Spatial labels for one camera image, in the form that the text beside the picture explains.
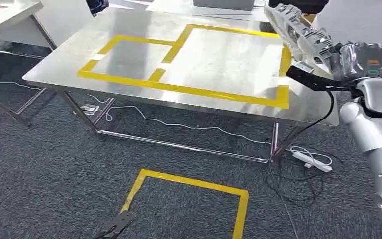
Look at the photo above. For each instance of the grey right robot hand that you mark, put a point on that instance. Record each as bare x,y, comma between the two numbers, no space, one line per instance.
359,61

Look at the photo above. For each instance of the black camera bracket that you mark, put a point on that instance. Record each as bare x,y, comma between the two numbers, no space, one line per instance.
316,82

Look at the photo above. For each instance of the grey box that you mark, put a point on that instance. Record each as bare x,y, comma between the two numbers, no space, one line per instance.
224,4

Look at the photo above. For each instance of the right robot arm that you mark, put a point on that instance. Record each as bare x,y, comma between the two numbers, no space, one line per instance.
375,132

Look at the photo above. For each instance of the white power adapter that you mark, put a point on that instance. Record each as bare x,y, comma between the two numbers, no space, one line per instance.
89,109

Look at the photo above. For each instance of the silver wheel hubcap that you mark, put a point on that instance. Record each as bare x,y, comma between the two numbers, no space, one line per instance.
296,29

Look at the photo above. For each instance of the steel table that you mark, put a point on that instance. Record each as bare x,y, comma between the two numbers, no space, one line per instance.
210,62
6,14

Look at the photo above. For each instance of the white power strip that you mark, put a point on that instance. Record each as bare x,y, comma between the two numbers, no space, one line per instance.
313,161

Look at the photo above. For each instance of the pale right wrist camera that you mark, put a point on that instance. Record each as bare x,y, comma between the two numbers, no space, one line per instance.
305,67

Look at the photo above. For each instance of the black fabric object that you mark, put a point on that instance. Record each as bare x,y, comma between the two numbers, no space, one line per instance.
299,6

